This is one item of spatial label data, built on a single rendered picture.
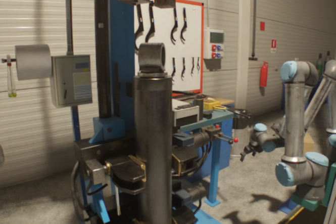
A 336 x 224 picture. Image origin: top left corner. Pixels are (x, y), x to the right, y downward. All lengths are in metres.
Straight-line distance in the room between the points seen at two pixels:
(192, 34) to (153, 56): 2.95
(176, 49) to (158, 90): 2.71
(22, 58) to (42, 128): 1.53
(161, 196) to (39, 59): 1.25
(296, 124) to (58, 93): 1.66
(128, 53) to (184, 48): 2.44
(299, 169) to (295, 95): 0.43
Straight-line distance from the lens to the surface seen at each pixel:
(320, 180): 1.69
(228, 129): 3.24
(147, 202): 1.50
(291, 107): 1.47
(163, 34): 3.76
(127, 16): 1.67
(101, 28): 1.51
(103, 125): 1.45
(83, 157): 1.43
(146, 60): 1.24
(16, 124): 3.19
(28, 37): 3.08
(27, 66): 1.87
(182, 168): 1.41
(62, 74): 1.94
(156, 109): 1.24
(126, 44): 1.65
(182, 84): 4.05
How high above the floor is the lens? 1.63
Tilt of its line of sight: 12 degrees down
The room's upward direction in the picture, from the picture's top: straight up
